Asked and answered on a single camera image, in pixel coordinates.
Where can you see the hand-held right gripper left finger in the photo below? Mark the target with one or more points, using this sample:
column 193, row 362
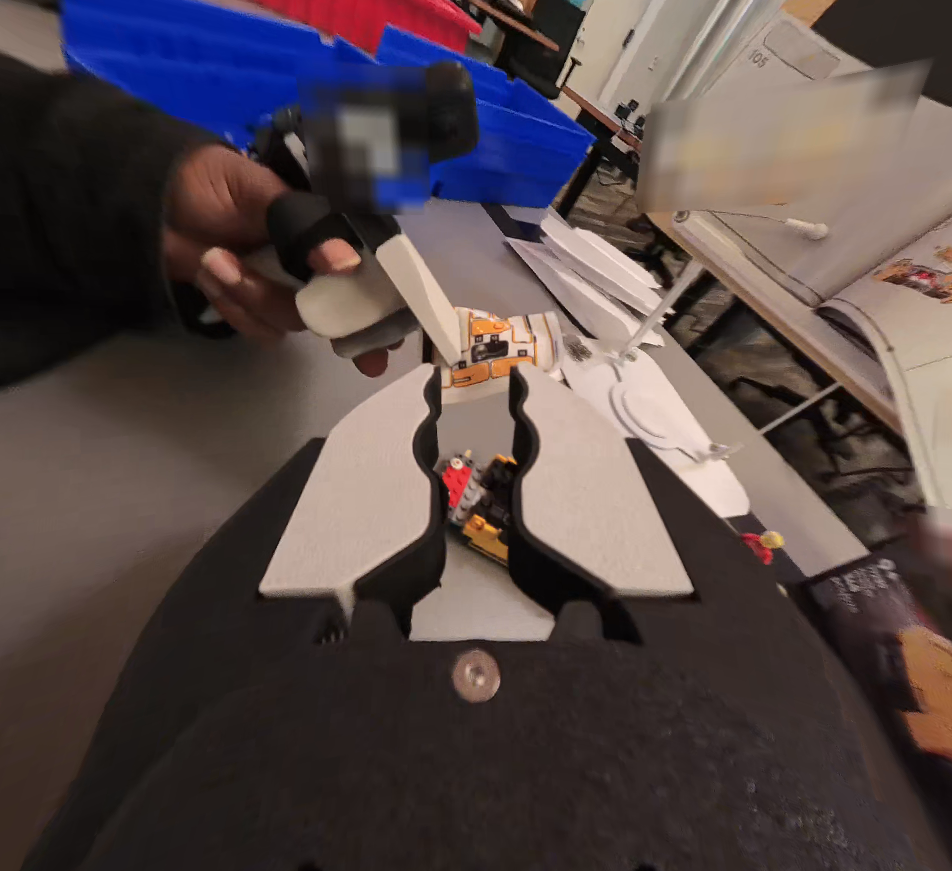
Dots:
column 349, row 514

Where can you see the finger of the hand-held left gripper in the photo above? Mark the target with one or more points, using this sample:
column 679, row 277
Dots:
column 424, row 298

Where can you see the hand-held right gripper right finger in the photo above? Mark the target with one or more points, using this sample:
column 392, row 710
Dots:
column 602, row 514

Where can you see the lego sticker sheet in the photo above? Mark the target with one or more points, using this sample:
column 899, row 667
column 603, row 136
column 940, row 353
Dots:
column 498, row 350

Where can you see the yellow lego car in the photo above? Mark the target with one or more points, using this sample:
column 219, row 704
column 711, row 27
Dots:
column 483, row 499

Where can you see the person's left forearm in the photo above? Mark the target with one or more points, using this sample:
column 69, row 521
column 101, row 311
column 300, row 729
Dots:
column 74, row 216

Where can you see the red lego minifigure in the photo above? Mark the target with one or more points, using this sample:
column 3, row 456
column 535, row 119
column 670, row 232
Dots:
column 766, row 545

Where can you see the dark lego set box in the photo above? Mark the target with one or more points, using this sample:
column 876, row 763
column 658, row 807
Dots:
column 870, row 611

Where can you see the person's left hand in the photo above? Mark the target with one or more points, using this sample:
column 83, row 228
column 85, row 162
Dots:
column 216, row 194

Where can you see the white stand with metal poles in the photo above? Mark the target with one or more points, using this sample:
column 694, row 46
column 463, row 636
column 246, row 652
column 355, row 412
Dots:
column 669, row 425

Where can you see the black computer monitor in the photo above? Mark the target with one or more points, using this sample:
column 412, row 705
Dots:
column 543, row 38

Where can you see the white paper scrap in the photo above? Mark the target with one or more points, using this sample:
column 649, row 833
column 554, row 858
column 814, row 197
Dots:
column 595, row 269

